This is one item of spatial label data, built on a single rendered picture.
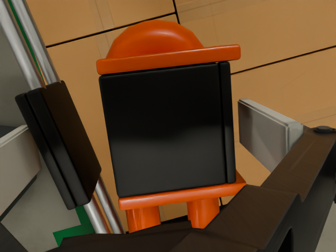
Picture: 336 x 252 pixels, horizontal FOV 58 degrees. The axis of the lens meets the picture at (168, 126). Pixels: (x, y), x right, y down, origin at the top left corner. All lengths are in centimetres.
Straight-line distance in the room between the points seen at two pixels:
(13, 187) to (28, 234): 160
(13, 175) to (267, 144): 13
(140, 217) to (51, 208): 148
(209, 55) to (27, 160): 12
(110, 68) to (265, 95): 80
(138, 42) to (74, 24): 71
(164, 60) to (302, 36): 83
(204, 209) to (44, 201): 148
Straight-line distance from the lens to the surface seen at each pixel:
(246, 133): 19
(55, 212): 167
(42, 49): 20
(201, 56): 16
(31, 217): 172
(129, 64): 16
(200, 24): 87
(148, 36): 17
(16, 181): 18
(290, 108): 98
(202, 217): 20
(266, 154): 16
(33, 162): 20
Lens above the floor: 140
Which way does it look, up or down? 75 degrees down
